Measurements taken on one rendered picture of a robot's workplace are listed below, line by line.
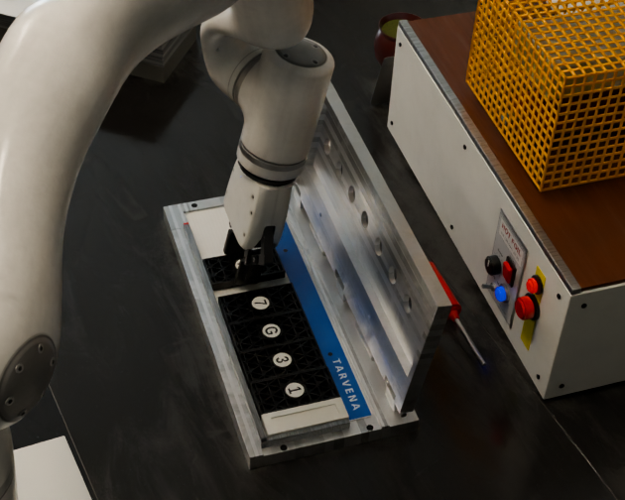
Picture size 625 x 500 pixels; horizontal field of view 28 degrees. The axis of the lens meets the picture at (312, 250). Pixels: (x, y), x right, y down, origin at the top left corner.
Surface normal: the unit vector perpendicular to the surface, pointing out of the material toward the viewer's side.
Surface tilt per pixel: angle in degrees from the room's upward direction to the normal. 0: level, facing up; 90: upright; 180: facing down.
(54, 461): 4
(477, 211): 90
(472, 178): 90
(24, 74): 35
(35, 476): 4
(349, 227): 81
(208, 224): 0
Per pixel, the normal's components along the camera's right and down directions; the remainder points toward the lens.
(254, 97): -0.79, 0.19
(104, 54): 0.65, 0.29
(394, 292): -0.93, 0.07
